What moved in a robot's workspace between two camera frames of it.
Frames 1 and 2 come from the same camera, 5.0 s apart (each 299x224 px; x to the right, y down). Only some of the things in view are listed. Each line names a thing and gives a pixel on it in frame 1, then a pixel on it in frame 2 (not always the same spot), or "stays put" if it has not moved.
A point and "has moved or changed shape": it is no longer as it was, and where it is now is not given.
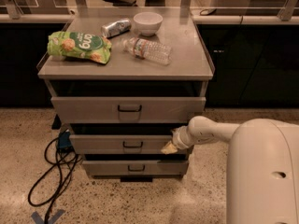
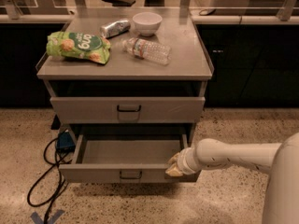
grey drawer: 118,144 has moved or changed shape
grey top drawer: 126,109 stays put
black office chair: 120,1 stays put
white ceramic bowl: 148,22 stays put
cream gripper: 177,138 to 184,162
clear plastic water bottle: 149,49 stays put
